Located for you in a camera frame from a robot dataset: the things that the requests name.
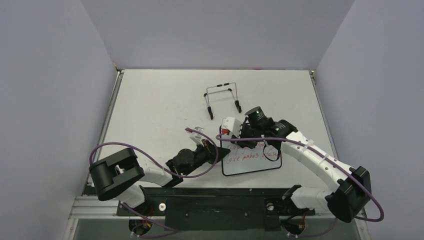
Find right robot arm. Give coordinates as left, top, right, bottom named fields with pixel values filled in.
left=222, top=106, right=372, bottom=223

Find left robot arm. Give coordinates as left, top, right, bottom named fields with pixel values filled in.
left=89, top=140, right=231, bottom=215

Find wire whiteboard stand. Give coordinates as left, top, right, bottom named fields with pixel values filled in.
left=203, top=82, right=242, bottom=120

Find aluminium right side rail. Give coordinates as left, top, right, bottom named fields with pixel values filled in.
left=308, top=70, right=339, bottom=159

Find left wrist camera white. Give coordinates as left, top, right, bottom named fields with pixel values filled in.
left=185, top=126, right=206, bottom=147

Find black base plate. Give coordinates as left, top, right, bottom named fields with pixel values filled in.
left=134, top=187, right=316, bottom=231

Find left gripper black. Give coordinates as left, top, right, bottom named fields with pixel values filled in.
left=183, top=139, right=230, bottom=177

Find aluminium left side rail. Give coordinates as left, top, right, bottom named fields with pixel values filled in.
left=86, top=69, right=125, bottom=186

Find small whiteboard black frame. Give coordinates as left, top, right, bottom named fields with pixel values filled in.
left=220, top=141, right=283, bottom=177

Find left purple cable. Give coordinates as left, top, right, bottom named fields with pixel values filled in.
left=89, top=127, right=220, bottom=239

